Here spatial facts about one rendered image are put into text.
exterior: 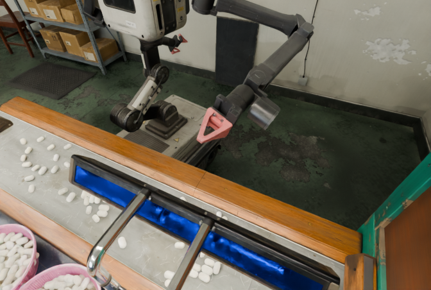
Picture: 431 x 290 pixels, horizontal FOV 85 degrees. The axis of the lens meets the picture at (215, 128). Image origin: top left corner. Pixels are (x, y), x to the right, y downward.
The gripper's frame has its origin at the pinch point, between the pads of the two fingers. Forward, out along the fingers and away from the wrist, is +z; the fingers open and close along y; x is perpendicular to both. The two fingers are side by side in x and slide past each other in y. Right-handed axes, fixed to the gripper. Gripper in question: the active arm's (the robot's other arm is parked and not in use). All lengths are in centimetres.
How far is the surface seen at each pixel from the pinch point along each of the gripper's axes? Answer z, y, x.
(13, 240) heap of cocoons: 38, 61, 34
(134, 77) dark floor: -134, 181, 153
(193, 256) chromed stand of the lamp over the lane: 17.6, 3.9, -12.5
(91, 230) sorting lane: 21, 55, 17
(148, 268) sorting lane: 19, 46, -7
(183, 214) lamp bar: 12.0, 7.6, -6.7
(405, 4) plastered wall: -209, 5, -39
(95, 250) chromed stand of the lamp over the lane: 26.1, 8.9, 1.5
